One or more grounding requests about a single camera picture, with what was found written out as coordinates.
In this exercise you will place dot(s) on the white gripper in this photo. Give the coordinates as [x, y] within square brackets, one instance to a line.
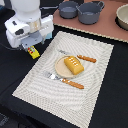
[26, 34]

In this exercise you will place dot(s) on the orange bread loaf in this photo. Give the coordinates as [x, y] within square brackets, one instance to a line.
[73, 65]

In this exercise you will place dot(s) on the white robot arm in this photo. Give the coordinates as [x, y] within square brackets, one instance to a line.
[26, 10]

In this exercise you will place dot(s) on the beige round plate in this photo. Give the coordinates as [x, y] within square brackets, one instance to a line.
[62, 69]

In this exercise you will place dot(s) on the white woven placemat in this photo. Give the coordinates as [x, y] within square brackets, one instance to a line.
[50, 86]

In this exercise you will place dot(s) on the cream bowl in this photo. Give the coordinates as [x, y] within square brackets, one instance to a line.
[122, 15]

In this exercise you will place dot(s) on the fork with wooden handle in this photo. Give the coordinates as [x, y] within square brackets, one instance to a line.
[66, 81]

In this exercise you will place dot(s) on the grey saucepan with handle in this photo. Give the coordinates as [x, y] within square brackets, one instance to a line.
[67, 9]

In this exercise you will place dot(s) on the grey pot with handles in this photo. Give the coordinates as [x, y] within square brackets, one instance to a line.
[88, 13]

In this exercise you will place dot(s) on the knife with wooden handle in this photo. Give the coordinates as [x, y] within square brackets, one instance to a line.
[79, 56]

